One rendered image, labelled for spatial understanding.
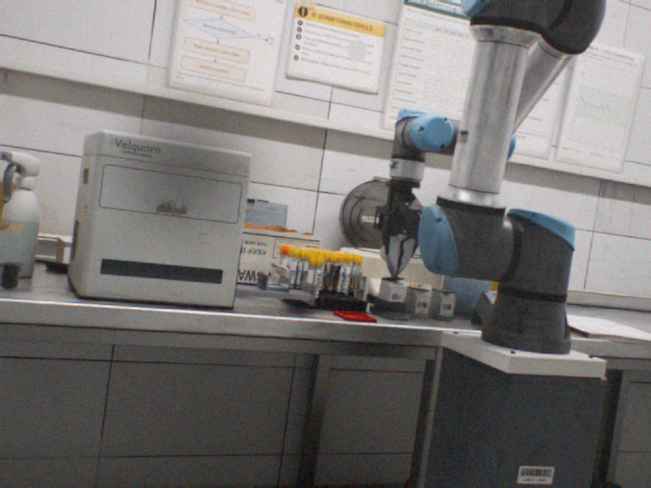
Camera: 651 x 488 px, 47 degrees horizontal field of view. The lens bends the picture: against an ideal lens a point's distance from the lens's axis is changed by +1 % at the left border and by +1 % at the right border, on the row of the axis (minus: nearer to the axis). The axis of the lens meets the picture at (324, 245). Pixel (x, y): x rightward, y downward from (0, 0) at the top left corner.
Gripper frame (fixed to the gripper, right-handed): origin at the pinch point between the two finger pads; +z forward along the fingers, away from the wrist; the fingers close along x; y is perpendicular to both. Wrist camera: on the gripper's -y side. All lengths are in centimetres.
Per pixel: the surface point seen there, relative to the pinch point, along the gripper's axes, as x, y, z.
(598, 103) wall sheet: -99, 56, -59
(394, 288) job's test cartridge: 0.8, -1.5, 3.4
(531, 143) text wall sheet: -75, 57, -41
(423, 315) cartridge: -8.1, -0.5, 8.9
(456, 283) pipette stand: -19.0, 4.6, 1.5
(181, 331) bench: 48, -10, 14
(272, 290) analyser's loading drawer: 29.8, -4.9, 5.8
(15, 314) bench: 76, -11, 12
